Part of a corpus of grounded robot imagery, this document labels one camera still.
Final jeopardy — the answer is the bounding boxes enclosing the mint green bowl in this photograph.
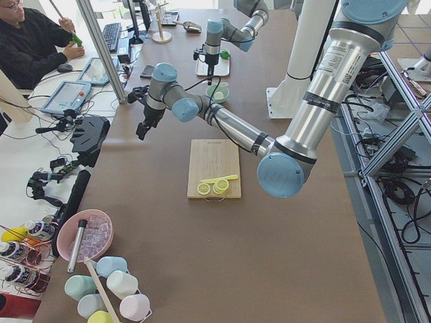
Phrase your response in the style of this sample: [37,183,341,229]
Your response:
[206,84,230,104]

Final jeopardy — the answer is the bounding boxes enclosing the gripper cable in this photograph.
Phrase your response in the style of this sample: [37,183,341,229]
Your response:
[183,75,250,152]

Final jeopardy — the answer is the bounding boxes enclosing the yellow plastic knife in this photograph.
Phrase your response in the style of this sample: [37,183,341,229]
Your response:
[200,174,238,184]

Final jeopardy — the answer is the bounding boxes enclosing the teach pendant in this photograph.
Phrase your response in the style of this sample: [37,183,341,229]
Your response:
[40,81,92,115]
[77,57,109,87]

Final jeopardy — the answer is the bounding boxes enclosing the wooden cutting board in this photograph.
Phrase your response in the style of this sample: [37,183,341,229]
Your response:
[187,139,241,199]

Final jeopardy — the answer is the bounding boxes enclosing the blue cup on rack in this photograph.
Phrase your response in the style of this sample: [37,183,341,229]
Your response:
[96,256,128,278]

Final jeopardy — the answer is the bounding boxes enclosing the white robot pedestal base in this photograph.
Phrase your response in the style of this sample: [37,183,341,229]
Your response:
[267,0,339,119]

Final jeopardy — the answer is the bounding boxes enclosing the copper wire bottle basket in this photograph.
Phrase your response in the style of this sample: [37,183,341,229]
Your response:
[1,221,56,296]

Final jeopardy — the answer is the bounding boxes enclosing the stacked lemon slices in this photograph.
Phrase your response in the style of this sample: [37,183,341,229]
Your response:
[213,180,230,194]

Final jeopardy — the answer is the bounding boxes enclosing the black smartphone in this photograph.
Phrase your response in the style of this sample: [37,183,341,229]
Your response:
[140,65,154,79]

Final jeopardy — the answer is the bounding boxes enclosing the wooden cup tree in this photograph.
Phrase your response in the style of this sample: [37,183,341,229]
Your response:
[150,1,172,44]

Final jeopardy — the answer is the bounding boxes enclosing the white cup on rack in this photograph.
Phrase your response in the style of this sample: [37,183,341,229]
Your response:
[106,271,138,299]

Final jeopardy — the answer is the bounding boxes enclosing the yellow cup on rack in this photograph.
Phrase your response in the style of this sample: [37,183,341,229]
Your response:
[87,310,113,323]

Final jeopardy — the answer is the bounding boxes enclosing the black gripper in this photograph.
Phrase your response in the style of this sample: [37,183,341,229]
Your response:
[193,44,220,85]
[127,85,165,141]

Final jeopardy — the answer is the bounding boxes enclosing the cream rabbit tray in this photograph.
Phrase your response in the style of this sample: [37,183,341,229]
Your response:
[195,56,230,77]

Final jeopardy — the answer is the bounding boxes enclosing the metal muddler tool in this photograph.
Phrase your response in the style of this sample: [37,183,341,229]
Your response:
[67,219,88,274]

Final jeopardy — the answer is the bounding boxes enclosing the black keyboard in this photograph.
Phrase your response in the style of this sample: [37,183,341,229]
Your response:
[102,22,122,52]

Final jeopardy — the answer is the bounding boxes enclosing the mint green cup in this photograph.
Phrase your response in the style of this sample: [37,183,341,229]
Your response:
[64,275,96,301]

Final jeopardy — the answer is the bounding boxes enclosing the pink cup on rack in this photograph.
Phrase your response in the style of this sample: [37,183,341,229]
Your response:
[119,294,151,322]

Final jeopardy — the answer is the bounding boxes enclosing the aluminium frame post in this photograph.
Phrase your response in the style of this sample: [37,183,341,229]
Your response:
[76,0,127,104]

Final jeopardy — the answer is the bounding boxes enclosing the metal scoop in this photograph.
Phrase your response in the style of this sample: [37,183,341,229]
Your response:
[174,21,202,34]

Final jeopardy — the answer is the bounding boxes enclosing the seated person in black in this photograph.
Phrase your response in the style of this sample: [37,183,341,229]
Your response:
[1,1,85,89]

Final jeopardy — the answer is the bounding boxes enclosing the pink bowl with ice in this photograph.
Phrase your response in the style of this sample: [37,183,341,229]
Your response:
[57,209,114,262]

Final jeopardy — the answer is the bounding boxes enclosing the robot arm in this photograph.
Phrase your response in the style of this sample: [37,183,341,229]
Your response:
[193,0,269,77]
[127,1,407,198]

